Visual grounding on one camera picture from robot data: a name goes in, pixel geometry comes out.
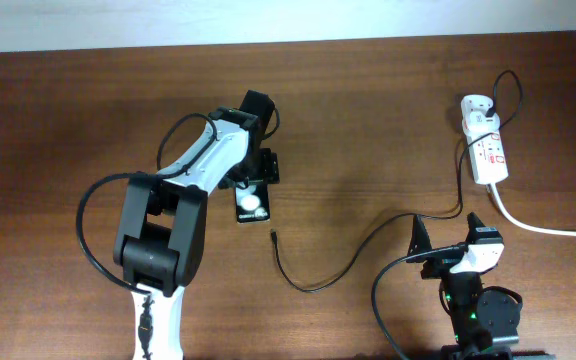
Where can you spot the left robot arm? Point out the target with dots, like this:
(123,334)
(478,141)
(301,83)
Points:
(161,233)

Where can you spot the black smartphone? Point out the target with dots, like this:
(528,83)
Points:
(252,204)

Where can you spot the white USB wall charger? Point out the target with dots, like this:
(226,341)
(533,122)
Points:
(475,118)

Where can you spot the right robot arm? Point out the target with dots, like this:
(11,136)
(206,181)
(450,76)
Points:
(484,319)

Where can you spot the white power strip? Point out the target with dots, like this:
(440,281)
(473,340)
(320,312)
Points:
(487,157)

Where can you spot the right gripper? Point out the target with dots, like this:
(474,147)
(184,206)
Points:
(440,261)

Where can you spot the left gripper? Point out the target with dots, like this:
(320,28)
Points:
(267,170)

